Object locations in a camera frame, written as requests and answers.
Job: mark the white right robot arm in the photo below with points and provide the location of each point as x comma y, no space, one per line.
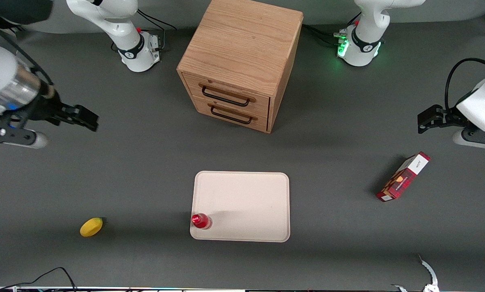
120,24

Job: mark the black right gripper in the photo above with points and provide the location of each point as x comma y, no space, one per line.
48,108

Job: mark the wooden two-drawer cabinet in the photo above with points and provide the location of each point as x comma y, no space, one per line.
242,44

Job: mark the white curved plastic hook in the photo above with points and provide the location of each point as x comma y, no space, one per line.
430,271

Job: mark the red and white snack box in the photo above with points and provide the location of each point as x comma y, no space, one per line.
404,178

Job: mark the red coke bottle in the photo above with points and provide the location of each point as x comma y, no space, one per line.
200,221

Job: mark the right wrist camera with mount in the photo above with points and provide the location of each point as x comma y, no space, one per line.
15,136

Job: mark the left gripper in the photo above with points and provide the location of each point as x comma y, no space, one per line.
448,117

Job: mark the yellow toy lemon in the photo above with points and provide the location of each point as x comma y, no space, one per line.
91,227

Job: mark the beige rectangular tray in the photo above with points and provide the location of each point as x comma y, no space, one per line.
246,198

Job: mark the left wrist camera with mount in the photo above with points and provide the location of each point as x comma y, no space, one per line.
477,138

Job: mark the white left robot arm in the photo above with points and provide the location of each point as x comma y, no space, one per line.
368,28

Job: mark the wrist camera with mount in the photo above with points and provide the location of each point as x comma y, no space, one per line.
477,138
15,136

